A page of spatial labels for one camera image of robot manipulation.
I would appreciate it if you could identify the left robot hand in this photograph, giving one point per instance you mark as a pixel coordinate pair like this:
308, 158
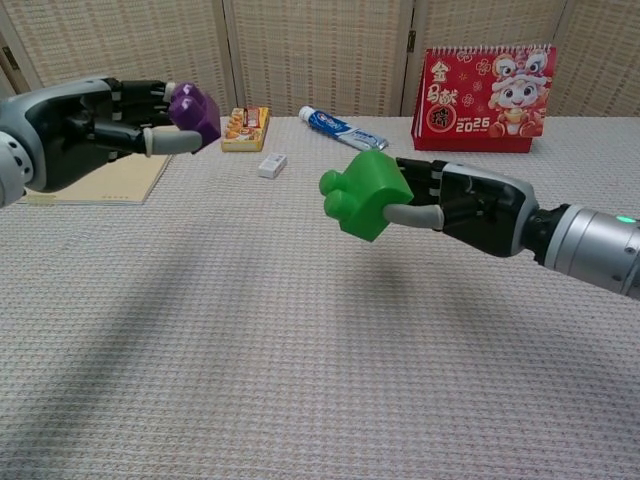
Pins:
85, 135

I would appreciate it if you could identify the woven folding screen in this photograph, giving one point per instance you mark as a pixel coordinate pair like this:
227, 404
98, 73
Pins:
320, 55

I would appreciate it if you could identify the green toy brick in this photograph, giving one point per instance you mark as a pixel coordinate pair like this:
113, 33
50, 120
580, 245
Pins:
367, 197

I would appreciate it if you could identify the blue white toothpaste tube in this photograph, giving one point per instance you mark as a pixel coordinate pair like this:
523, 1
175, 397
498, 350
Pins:
345, 131

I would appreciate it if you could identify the red 2026 desk calendar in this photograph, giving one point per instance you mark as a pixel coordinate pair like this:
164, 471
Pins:
482, 100

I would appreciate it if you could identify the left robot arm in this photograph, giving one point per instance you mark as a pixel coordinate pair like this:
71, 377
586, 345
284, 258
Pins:
12, 170

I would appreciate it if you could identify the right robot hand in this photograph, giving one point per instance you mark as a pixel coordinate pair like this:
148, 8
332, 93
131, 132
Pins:
470, 205

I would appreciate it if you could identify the yellow orange snack box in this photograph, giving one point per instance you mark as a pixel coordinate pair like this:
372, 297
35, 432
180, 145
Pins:
246, 131

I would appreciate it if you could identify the white woven tablecloth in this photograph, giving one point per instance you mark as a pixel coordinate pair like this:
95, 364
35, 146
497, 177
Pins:
300, 350

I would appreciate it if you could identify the beige notebook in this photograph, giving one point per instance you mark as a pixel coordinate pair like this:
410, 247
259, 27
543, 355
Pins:
115, 180

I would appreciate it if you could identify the small white box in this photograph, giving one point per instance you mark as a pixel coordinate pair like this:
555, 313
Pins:
272, 165

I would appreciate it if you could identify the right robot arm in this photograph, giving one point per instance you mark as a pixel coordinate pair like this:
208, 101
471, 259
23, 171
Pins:
590, 247

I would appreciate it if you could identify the purple toy brick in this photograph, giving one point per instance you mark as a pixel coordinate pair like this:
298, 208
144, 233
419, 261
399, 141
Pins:
195, 112

